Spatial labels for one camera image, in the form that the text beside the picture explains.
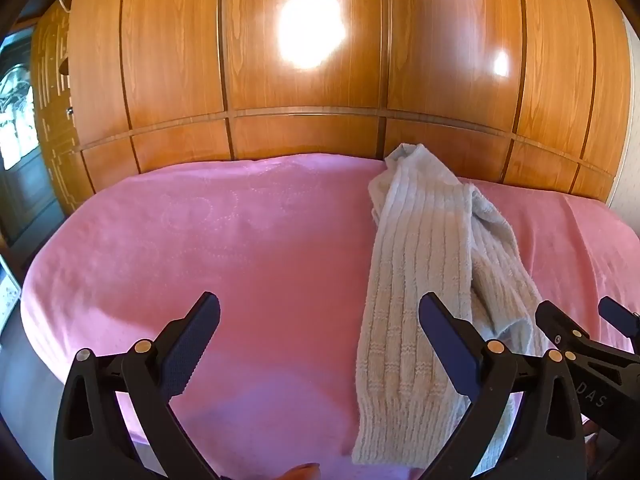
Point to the white ribbed knit garment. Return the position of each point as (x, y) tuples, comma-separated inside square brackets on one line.
[(415, 240)]

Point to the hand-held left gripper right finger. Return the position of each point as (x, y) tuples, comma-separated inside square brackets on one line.
[(442, 332)]

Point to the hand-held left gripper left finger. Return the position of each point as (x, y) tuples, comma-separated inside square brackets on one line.
[(197, 330)]

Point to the pink blanket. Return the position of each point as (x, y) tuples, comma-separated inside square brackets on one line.
[(225, 240)]

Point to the wooden wardrobe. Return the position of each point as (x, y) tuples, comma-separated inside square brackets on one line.
[(320, 60)]

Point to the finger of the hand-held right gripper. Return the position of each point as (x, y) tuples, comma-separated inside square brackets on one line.
[(622, 320), (552, 322)]

